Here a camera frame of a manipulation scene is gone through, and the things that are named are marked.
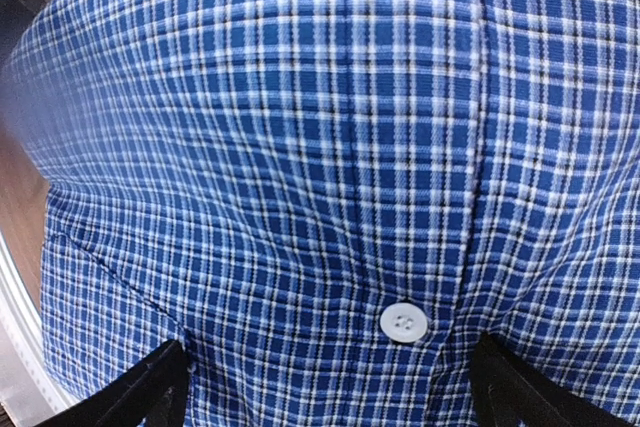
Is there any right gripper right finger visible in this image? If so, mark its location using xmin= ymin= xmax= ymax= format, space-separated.
xmin=469 ymin=333 xmax=629 ymax=426

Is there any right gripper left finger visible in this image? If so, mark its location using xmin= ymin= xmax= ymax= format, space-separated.
xmin=39 ymin=340 xmax=189 ymax=427

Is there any blue dotted shirt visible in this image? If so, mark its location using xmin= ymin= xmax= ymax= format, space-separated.
xmin=3 ymin=0 xmax=639 ymax=426

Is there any front aluminium frame rail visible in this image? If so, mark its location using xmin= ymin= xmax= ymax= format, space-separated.
xmin=1 ymin=242 xmax=79 ymax=426

